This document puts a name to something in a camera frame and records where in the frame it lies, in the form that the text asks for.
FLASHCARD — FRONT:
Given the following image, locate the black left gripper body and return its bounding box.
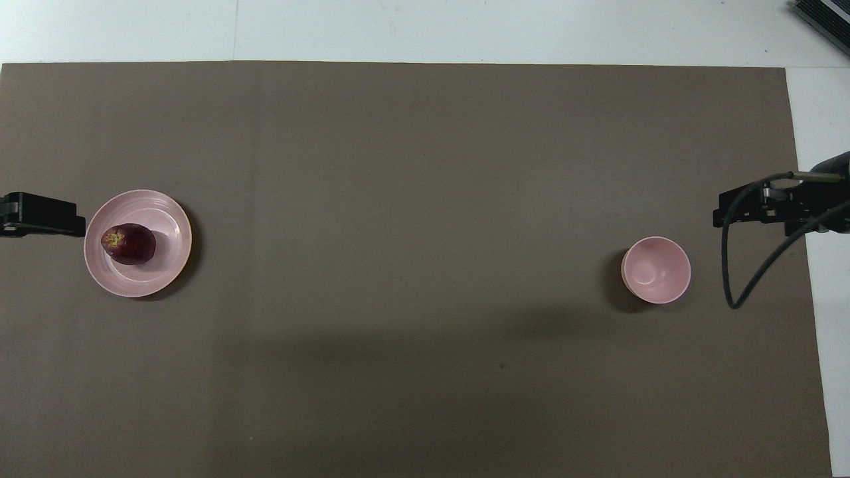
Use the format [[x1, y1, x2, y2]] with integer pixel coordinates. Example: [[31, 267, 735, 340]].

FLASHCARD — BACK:
[[0, 192, 42, 238]]

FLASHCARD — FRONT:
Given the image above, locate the dark red apple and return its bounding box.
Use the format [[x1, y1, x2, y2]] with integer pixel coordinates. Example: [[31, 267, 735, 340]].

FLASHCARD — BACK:
[[100, 223, 157, 266]]

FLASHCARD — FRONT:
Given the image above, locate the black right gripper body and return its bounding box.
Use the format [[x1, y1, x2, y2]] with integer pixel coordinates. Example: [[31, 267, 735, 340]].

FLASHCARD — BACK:
[[760, 176, 850, 237]]

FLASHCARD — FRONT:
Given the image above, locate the pink plate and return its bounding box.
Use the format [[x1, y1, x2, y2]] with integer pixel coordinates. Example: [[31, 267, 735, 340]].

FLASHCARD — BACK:
[[84, 189, 193, 298]]

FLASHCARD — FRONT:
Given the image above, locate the dark grey ribbed device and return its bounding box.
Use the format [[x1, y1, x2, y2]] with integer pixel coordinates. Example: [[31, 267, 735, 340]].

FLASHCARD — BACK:
[[789, 0, 850, 58]]

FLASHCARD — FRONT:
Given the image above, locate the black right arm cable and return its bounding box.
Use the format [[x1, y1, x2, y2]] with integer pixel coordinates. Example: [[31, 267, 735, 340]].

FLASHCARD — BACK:
[[721, 171, 850, 310]]

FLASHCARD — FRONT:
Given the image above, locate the pink bowl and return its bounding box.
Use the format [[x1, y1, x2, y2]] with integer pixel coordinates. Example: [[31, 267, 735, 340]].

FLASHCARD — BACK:
[[621, 236, 692, 305]]

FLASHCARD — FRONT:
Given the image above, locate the brown table mat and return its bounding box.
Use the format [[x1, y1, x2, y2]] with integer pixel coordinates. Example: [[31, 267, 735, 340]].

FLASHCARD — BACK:
[[0, 61, 834, 478]]

